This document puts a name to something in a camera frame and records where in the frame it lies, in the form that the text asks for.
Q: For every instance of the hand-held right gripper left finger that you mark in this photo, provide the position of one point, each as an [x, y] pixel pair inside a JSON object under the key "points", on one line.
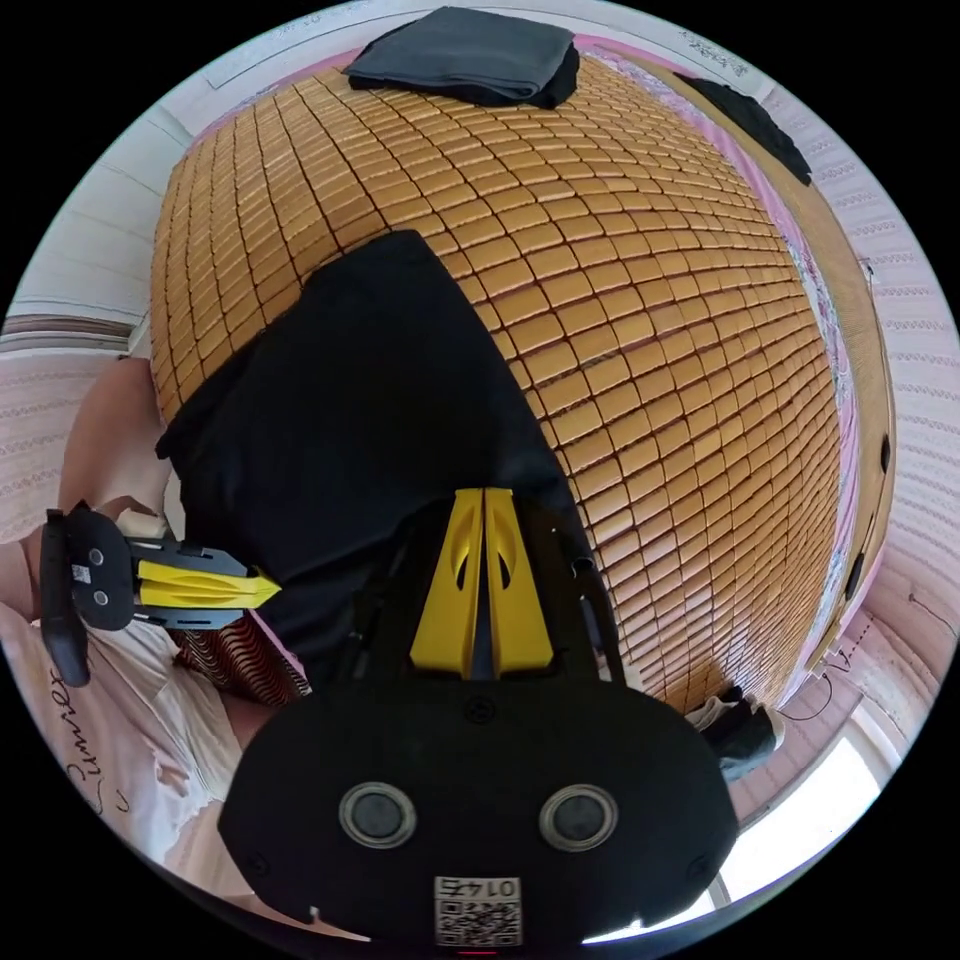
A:
{"points": [[444, 600]]}

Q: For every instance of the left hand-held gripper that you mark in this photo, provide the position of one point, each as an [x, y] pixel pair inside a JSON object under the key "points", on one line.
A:
{"points": [[101, 577]]}

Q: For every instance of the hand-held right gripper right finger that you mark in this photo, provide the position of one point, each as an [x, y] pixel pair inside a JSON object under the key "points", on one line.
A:
{"points": [[521, 600]]}

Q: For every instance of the black long-sleeve shirt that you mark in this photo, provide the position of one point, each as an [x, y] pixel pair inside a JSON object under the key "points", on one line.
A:
{"points": [[360, 412]]}

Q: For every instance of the person's left forearm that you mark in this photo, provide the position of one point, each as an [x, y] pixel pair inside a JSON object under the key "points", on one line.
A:
{"points": [[116, 427]]}

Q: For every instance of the person's left hand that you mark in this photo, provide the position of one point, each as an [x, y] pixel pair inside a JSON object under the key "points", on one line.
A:
{"points": [[141, 519]]}

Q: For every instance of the person's body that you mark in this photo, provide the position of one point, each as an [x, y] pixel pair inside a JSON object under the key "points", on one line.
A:
{"points": [[150, 750]]}

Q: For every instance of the bed with woven mat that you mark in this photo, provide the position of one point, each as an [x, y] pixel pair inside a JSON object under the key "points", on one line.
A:
{"points": [[637, 337]]}

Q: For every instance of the window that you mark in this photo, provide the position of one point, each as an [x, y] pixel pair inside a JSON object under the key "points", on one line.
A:
{"points": [[810, 832]]}

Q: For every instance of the black garment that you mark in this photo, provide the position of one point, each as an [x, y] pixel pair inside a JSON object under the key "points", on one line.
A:
{"points": [[754, 124]]}

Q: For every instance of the pile of clothes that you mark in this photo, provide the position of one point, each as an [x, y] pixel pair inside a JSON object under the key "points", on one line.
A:
{"points": [[472, 56]]}

